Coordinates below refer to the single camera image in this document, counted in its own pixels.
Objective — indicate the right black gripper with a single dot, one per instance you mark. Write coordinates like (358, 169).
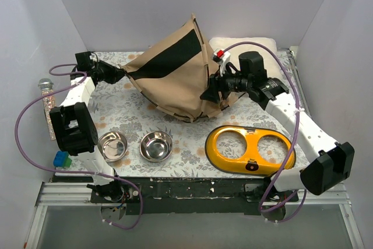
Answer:
(215, 86)

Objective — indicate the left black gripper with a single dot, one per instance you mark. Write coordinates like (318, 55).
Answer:
(117, 73)

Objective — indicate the black tent pole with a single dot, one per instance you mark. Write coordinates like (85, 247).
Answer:
(204, 56)

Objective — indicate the beige fabric pet tent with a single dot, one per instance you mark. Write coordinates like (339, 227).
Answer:
(175, 80)

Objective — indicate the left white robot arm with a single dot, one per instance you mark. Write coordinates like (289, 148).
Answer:
(76, 132)

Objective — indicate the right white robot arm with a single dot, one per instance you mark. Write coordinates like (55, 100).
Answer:
(330, 162)

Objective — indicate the floral table mat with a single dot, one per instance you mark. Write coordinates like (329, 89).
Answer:
(121, 107)

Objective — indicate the left steel bowl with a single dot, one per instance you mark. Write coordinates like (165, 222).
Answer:
(113, 146)

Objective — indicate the steel bowl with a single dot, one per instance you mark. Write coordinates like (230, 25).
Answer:
(113, 146)
(156, 146)

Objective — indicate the glitter toy microphone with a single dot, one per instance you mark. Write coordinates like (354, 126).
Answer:
(46, 87)

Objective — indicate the yellow double bowl holder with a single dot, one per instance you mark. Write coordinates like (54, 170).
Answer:
(250, 162)

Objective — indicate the right steel bowl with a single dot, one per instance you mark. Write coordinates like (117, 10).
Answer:
(156, 146)

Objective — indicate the blue green toy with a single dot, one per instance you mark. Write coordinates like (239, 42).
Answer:
(62, 159)

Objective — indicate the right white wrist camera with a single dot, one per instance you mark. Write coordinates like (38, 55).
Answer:
(222, 58)

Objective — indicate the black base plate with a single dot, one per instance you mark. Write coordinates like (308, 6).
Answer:
(177, 195)

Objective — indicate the aluminium frame rail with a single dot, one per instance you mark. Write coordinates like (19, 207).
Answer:
(63, 194)

